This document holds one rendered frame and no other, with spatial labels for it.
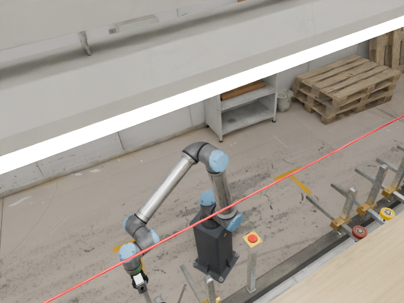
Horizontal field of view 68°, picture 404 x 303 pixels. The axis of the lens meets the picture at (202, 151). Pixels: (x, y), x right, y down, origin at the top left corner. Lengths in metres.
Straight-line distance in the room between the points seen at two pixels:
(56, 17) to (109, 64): 0.06
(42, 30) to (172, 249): 2.78
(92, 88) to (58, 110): 0.04
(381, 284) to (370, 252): 0.19
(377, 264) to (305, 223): 1.31
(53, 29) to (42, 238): 3.34
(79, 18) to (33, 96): 0.08
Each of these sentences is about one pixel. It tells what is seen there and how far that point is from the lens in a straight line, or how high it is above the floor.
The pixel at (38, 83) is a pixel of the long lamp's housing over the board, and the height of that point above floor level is 2.38.
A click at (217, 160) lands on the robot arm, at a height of 1.42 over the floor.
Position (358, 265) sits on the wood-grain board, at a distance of 1.95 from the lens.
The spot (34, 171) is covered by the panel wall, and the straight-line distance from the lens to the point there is 4.12.
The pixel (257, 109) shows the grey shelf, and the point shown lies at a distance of 4.45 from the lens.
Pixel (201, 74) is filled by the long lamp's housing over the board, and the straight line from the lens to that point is 0.36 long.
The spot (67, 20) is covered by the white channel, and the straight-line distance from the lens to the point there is 0.32.
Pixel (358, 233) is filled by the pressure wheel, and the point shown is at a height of 0.91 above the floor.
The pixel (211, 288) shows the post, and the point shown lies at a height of 1.04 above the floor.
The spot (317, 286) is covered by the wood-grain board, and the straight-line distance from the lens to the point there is 1.83.
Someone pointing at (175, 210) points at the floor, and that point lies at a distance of 3.28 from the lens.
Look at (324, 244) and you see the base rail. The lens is 2.22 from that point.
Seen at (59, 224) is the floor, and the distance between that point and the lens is 3.63.
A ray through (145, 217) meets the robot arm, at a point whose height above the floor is 1.20.
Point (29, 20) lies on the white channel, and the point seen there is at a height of 2.43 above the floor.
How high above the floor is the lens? 2.49
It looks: 39 degrees down
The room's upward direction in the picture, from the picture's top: 7 degrees counter-clockwise
